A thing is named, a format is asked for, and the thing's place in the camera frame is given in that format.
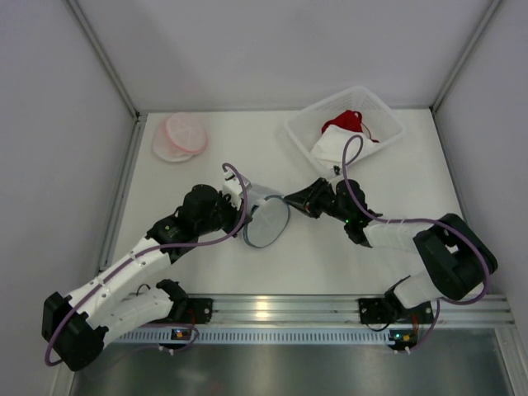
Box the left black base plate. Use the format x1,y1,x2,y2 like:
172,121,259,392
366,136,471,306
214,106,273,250
163,298,214,325

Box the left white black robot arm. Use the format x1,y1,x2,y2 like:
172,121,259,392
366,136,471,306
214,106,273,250
41,180,251,371

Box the blue trimmed mesh laundry bag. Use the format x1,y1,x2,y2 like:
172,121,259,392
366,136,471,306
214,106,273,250
243,184,291,248

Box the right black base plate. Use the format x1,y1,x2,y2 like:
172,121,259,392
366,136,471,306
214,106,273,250
358,297,402,325

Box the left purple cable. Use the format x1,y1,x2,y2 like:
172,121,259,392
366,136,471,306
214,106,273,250
44,163,249,367

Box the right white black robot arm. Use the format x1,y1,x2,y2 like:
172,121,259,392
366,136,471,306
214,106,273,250
285,178,498,312

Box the aluminium mounting rail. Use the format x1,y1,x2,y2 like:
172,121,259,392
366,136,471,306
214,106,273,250
68,263,516,329

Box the perforated white cable duct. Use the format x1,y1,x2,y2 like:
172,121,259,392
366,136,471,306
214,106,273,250
115,327,411,345

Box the white garment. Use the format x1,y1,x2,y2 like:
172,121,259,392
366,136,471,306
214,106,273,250
310,125,380,170

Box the red garment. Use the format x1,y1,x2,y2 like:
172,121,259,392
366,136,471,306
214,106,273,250
321,110,379,143

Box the purple cable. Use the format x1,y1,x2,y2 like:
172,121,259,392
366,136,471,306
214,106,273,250
341,134,494,306
44,163,249,367

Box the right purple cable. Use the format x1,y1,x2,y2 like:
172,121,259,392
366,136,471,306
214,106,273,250
341,134,494,306

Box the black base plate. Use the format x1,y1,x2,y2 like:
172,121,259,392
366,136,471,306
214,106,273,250
358,297,402,325
163,298,214,325

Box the white plastic basket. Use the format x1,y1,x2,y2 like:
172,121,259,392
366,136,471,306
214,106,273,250
285,87,405,178

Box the pink trimmed mesh laundry bag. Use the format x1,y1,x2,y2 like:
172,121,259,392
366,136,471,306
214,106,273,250
152,112,209,163

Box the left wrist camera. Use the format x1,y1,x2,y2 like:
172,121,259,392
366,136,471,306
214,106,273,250
222,171,252,209

